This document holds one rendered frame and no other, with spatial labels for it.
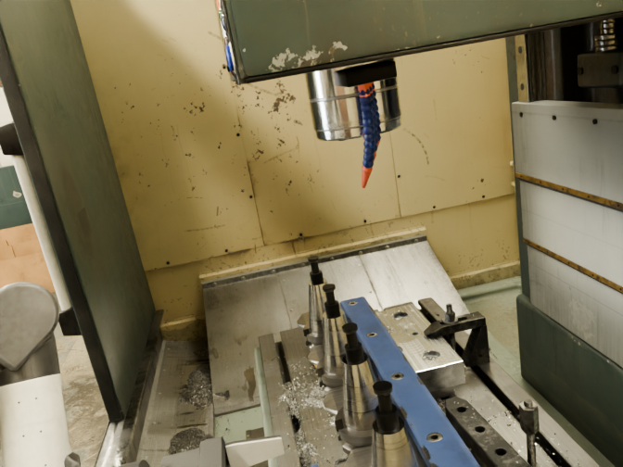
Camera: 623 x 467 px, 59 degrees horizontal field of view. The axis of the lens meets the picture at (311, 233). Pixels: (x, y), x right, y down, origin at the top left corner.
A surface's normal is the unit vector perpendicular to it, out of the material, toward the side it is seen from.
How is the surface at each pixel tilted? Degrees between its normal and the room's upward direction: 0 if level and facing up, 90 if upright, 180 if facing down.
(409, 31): 90
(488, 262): 90
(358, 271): 24
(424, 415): 0
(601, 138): 90
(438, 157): 90
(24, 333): 67
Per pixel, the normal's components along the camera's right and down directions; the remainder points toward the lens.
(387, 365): -0.17, -0.94
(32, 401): 0.37, -0.25
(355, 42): 0.16, 0.26
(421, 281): -0.09, -0.76
